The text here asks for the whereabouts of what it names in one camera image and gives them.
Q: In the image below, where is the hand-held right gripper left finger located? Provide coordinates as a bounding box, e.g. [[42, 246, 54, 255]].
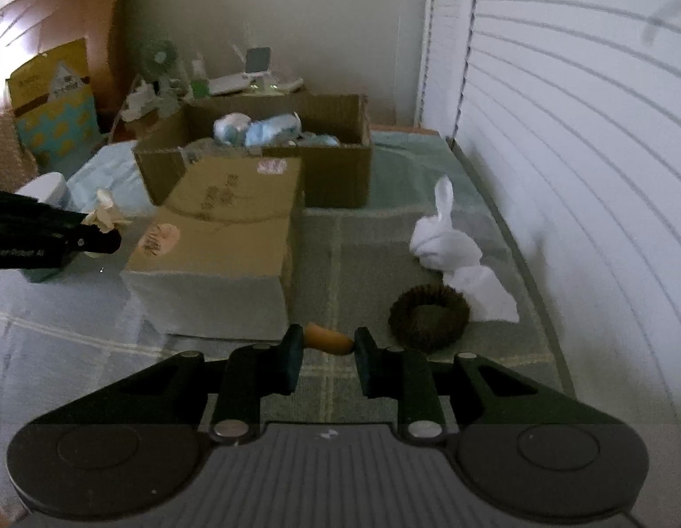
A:
[[40, 324, 305, 444]]

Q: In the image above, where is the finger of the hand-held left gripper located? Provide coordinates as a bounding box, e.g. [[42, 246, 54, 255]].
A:
[[64, 227, 123, 255], [0, 188, 92, 230]]

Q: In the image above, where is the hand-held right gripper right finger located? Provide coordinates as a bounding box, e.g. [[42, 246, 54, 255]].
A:
[[353, 327, 623, 444]]

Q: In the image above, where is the beige tissue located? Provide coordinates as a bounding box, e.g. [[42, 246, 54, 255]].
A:
[[81, 187, 133, 235]]

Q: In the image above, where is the small orange soft piece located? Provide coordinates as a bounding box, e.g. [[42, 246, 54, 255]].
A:
[[309, 323, 354, 354]]

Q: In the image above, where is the cardboard box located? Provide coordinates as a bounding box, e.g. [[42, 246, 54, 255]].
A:
[[120, 91, 373, 279], [121, 268, 293, 341]]

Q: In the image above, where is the white patterned soft pack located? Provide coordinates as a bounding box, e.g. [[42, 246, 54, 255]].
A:
[[213, 113, 252, 147]]

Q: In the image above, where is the blue face mask pack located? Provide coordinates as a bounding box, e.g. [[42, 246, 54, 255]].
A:
[[296, 132, 341, 148], [244, 113, 304, 147]]

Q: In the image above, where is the clear jar with white lid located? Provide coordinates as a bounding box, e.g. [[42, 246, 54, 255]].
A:
[[13, 172, 81, 285]]

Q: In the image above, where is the dark fuzzy hair scrunchie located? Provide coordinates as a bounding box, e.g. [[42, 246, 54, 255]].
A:
[[388, 282, 472, 351]]

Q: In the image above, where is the brown dotted cloth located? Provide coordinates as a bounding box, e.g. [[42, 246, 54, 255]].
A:
[[0, 115, 41, 193]]

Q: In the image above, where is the light blue cloth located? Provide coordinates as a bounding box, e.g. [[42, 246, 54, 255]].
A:
[[66, 142, 155, 216]]

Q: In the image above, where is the yellow paper bag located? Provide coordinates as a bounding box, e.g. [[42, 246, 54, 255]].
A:
[[6, 37, 102, 174]]

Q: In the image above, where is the closed cardboard box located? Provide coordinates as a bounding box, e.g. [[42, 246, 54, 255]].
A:
[[121, 268, 293, 341]]

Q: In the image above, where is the green checked blanket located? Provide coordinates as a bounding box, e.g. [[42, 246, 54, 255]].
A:
[[0, 129, 582, 431]]

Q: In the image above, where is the white knotted towel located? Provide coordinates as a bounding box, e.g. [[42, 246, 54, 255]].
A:
[[409, 175, 522, 323]]

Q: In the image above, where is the white power strip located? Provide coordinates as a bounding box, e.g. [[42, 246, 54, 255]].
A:
[[120, 80, 180, 123]]

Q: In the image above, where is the green bottle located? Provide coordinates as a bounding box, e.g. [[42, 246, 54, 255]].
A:
[[191, 58, 209, 101]]

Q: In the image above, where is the small green desk fan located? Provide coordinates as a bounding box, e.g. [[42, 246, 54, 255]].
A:
[[140, 38, 176, 81]]

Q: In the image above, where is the white router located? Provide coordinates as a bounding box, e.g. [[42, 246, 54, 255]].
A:
[[208, 44, 254, 96]]

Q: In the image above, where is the brown wooden headboard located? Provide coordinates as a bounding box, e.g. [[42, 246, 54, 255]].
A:
[[0, 0, 140, 133]]

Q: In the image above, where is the small standing mirror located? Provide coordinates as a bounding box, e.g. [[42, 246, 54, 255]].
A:
[[245, 47, 273, 76]]

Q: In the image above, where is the white louvred door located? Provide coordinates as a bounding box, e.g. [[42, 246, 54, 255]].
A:
[[414, 0, 681, 528]]

